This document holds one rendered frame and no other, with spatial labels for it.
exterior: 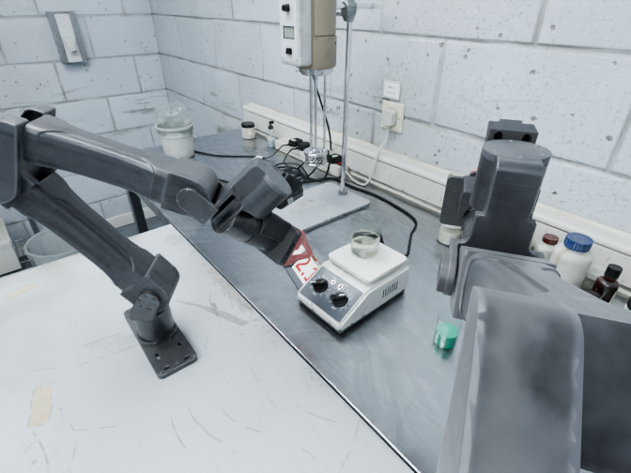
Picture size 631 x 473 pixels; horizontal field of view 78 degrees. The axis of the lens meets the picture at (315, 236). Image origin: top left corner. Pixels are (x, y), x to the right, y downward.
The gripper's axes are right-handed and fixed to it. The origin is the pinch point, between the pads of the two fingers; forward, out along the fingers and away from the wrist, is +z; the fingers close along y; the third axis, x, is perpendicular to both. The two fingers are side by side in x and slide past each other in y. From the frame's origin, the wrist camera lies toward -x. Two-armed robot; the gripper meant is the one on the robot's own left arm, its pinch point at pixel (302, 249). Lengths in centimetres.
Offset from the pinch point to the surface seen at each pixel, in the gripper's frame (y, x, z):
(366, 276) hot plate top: -9.8, -1.6, 8.7
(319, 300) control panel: -4.8, 7.2, 6.4
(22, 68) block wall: 235, 4, -14
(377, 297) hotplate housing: -11.8, 1.1, 13.1
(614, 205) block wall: -33, -40, 43
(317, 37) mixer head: 28, -43, 0
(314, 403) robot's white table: -19.5, 18.6, -1.7
